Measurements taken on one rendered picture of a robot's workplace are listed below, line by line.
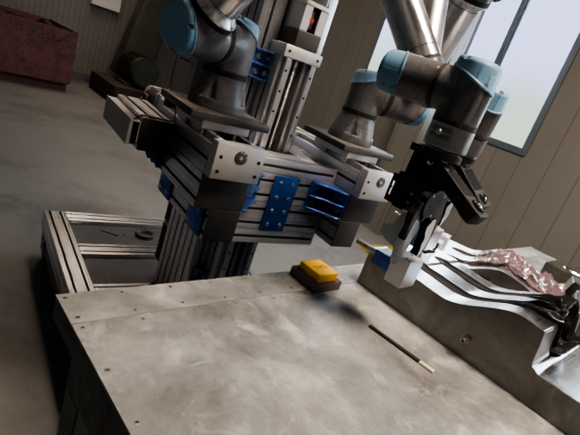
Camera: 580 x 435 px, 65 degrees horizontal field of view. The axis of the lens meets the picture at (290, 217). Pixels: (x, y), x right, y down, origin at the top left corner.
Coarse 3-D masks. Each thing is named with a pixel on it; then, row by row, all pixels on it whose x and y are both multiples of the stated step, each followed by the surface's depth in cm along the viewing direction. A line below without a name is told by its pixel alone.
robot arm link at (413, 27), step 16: (384, 0) 90; (400, 0) 87; (416, 0) 87; (400, 16) 88; (416, 16) 87; (400, 32) 88; (416, 32) 87; (432, 32) 88; (400, 48) 89; (416, 48) 87; (432, 48) 87
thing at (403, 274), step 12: (360, 240) 89; (372, 252) 87; (384, 252) 84; (408, 252) 84; (384, 264) 83; (396, 264) 81; (408, 264) 79; (420, 264) 82; (384, 276) 83; (396, 276) 81; (408, 276) 81
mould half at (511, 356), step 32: (448, 256) 114; (384, 288) 99; (416, 288) 93; (448, 288) 95; (416, 320) 93; (448, 320) 88; (480, 320) 84; (512, 320) 80; (544, 320) 80; (480, 352) 84; (512, 352) 80; (544, 352) 81; (576, 352) 91; (512, 384) 80; (544, 384) 76; (576, 384) 78; (544, 416) 76; (576, 416) 73
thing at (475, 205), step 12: (444, 168) 75; (444, 180) 75; (456, 180) 74; (456, 192) 73; (468, 192) 75; (456, 204) 73; (468, 204) 72; (480, 204) 73; (468, 216) 72; (480, 216) 71
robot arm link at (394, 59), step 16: (384, 64) 78; (400, 64) 76; (416, 64) 75; (432, 64) 75; (384, 80) 78; (400, 80) 77; (416, 80) 75; (432, 80) 74; (400, 96) 79; (416, 96) 76
